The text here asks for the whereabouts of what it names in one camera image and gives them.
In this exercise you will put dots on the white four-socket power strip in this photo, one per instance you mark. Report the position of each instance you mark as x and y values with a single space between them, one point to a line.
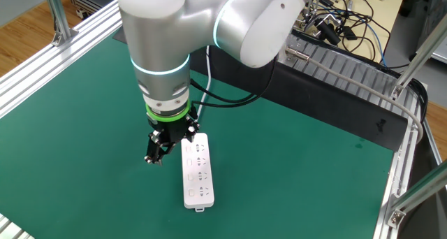
199 176

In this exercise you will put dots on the yellow wooden desk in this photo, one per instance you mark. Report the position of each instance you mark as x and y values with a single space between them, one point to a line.
387 15

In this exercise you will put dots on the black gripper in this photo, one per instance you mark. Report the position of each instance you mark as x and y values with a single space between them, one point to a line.
171 130

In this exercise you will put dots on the green table mat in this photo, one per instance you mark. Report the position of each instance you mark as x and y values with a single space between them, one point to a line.
87 183

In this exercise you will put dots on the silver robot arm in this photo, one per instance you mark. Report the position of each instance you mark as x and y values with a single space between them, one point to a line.
157 40

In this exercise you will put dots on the aluminium table frame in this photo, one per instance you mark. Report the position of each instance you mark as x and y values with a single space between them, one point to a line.
35 67

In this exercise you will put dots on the small black box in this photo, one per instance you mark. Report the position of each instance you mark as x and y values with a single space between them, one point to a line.
349 33

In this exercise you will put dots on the silver metal clamp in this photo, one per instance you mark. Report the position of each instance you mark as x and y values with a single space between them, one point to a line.
330 19

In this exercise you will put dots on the grey cabinet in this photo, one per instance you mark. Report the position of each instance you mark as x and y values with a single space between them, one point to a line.
433 15

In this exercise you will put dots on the aluminium frame post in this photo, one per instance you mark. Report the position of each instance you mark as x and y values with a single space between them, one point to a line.
57 12
419 193
422 54

